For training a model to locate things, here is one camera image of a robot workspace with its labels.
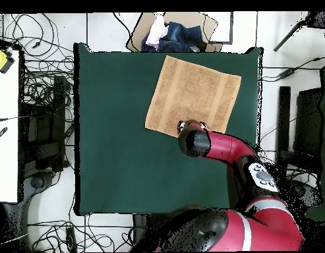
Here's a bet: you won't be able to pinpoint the brown cardboard box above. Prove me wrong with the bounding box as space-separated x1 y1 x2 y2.
125 11 223 53

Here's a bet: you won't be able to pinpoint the tan terry towel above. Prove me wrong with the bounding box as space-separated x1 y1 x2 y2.
144 55 242 138

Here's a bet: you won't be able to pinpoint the dark green table cloth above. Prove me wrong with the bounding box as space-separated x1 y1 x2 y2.
73 43 263 217

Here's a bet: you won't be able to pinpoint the white side table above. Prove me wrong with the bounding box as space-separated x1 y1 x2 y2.
0 49 20 203

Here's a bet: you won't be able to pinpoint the black power strip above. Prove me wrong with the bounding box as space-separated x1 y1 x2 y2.
65 226 77 251

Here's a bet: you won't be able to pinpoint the black tripod stand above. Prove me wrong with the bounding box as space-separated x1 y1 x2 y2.
273 11 325 52

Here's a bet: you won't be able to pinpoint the yellow emergency stop button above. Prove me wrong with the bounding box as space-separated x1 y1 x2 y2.
0 47 16 74

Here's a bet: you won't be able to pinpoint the pale pink garment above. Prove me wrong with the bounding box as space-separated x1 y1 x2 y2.
145 13 169 49

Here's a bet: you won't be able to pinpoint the black chair frame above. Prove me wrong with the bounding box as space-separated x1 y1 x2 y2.
19 74 74 172
275 85 324 180

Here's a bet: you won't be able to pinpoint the blue denim jeans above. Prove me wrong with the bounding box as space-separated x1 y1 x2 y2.
140 21 208 53

